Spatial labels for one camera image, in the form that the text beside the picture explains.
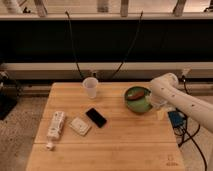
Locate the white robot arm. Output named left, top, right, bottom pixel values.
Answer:
left=148, top=73, right=213, bottom=133

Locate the green ceramic bowl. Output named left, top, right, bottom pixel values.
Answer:
left=124, top=86, right=152, bottom=114

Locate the brown sausage in bowl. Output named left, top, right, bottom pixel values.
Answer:
left=128, top=91, right=144, bottom=101

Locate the translucent plastic cup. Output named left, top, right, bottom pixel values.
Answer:
left=82, top=77, right=98, bottom=99

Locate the black smartphone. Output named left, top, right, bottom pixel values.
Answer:
left=86, top=108, right=107, bottom=128

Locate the white square box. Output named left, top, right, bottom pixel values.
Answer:
left=69, top=117, right=91, bottom=136

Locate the blue connector box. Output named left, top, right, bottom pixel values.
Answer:
left=168, top=111, right=184, bottom=128

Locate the black equipment at left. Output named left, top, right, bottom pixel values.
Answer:
left=0, top=71, right=21, bottom=120

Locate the left black hanging cable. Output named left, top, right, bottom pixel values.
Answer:
left=65, top=9, right=84, bottom=80

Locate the black hanging cable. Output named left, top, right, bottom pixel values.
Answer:
left=65, top=9, right=84, bottom=80
left=110, top=10, right=144, bottom=81

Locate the right black hanging cable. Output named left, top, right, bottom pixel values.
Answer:
left=110, top=10, right=144, bottom=81

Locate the black floor cable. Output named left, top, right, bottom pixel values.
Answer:
left=175, top=113, right=209, bottom=171

